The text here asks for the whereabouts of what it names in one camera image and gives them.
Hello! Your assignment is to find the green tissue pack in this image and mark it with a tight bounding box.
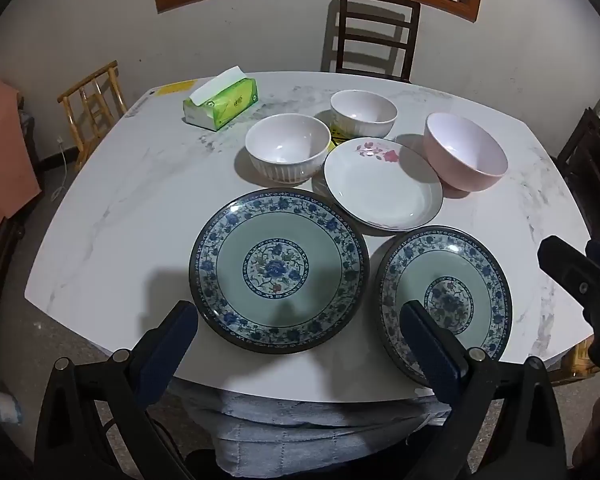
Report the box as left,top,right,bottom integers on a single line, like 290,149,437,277
182,66,259,132

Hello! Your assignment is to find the pink bowl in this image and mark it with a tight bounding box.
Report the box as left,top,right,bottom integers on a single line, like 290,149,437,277
423,112,509,194

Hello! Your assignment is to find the small white ribbed bowl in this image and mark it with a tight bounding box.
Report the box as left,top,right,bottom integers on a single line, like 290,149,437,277
329,89,398,142

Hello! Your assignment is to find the pink cloth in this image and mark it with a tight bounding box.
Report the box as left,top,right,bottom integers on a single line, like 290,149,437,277
0,77,44,222

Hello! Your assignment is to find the person's right hand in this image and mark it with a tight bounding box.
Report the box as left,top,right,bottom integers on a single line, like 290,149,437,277
572,386,600,467

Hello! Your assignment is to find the white plate with pink flower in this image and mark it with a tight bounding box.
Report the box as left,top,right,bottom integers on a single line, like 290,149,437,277
323,137,444,235

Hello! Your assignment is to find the bamboo chair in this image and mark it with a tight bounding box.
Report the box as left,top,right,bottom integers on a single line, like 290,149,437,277
56,60,129,172

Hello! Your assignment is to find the white cable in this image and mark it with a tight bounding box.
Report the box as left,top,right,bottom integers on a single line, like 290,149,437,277
49,136,75,202

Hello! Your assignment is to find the round yellow warning sticker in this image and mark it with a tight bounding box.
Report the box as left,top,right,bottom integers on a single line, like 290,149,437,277
328,122,354,152

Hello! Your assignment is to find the large blue floral plate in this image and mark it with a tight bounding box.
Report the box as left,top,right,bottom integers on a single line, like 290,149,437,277
189,188,371,356

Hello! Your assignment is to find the large white ribbed bowl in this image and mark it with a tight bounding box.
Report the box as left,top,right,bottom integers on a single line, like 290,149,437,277
244,113,332,186

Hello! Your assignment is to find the dark wooden chair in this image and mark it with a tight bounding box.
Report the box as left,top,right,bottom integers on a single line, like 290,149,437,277
334,0,422,84

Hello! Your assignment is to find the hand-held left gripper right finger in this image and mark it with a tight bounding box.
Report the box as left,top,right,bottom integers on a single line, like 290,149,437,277
399,300,569,480

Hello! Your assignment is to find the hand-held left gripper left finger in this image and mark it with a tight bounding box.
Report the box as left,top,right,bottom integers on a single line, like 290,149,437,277
34,300,199,480

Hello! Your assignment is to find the small bamboo stool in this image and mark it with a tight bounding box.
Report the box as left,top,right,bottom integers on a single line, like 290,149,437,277
550,337,600,387

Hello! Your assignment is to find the white blue cloth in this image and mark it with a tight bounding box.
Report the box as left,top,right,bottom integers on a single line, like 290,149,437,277
0,386,25,424

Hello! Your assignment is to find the small blue floral plate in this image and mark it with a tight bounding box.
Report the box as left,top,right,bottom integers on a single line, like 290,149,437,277
375,226,514,387

